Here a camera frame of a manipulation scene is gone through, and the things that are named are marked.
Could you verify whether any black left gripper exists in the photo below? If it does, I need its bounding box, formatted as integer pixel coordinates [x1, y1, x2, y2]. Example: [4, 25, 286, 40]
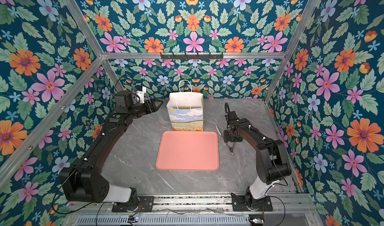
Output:
[126, 97, 163, 119]

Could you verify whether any painted landscape paper bag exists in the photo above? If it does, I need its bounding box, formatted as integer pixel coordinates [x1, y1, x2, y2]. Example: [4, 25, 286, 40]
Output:
[167, 80, 204, 132]

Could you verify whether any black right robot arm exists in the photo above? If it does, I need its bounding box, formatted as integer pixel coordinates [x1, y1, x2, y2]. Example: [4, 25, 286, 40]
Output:
[223, 111, 292, 201]

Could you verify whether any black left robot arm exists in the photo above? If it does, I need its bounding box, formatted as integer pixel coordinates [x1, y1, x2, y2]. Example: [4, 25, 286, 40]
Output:
[59, 99, 163, 208]

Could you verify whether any pink rectangular tray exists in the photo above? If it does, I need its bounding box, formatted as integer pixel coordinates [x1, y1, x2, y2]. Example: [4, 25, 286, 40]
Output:
[156, 131, 220, 171]

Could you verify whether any black hook rail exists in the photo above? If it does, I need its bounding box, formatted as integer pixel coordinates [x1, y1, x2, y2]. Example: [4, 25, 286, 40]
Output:
[160, 53, 224, 60]

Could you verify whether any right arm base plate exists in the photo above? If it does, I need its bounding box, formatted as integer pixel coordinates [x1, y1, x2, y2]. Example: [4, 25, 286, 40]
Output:
[231, 193, 273, 212]

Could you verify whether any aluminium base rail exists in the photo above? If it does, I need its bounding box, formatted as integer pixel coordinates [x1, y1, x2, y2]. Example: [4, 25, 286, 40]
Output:
[63, 192, 323, 226]

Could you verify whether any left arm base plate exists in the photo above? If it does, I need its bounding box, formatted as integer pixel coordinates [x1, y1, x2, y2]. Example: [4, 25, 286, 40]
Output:
[112, 196, 155, 213]

